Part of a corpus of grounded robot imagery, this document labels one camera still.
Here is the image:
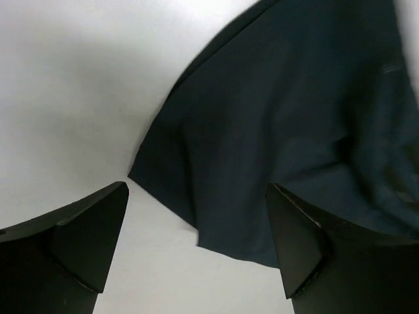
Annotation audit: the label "dark navy shorts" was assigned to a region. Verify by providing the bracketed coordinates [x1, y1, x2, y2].
[129, 1, 418, 268]

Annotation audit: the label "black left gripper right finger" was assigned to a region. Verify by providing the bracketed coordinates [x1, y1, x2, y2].
[266, 184, 418, 314]

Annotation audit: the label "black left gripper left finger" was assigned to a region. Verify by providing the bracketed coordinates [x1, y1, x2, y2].
[1, 181, 129, 314]

